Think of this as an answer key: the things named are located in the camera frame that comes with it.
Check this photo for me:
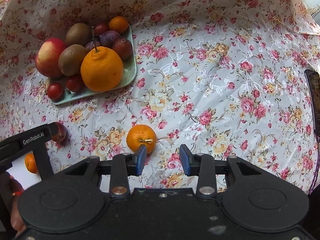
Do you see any mandarin with stem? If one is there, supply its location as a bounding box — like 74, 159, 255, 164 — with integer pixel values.
126, 125, 157, 154

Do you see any person's hand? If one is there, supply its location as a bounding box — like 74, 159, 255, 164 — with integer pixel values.
9, 176, 25, 235

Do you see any black box white interior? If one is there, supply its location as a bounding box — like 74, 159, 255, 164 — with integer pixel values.
8, 144, 54, 189

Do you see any mandarin near tray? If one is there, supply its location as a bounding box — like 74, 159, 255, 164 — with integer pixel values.
24, 153, 38, 174

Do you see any dark plum near tray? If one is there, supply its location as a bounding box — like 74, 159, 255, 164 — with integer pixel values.
52, 122, 67, 143

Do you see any left cherry tomato on tray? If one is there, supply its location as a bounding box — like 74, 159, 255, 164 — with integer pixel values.
47, 82, 63, 100

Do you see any cherry tomato on tray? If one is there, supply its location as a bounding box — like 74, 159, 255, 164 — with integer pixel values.
47, 82, 63, 100
66, 75, 84, 92

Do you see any right cherry tomato on tray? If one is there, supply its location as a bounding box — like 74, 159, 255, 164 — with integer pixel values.
66, 75, 84, 92

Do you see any red apple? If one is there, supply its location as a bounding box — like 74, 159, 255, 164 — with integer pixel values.
35, 37, 66, 78

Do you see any front brown kiwi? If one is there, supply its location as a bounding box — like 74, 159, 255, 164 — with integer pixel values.
58, 44, 87, 76

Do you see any brown kiwi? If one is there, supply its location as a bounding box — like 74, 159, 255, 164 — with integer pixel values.
58, 44, 87, 76
65, 23, 91, 47

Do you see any light green tray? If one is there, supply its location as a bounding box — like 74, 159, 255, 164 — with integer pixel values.
47, 26, 137, 105

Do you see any large knobbed orange on tray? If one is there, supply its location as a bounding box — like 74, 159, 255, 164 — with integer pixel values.
80, 46, 124, 92

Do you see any small plum behind orange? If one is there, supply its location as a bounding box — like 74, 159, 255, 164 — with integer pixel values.
85, 40, 101, 53

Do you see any rear brown kiwi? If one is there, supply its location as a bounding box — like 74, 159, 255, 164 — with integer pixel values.
65, 23, 91, 47

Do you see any reddish plum on tray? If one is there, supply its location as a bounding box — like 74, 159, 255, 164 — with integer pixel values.
112, 38, 133, 61

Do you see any purple plum on tray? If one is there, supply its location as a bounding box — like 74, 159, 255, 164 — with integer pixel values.
100, 30, 121, 48

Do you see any red tomato rear tray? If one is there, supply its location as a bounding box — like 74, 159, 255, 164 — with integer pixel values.
94, 22, 109, 35

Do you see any black flat device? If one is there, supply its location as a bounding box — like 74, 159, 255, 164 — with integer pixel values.
304, 69, 320, 136

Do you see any small mandarin on tray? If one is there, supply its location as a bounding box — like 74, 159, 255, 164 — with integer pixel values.
108, 16, 129, 34

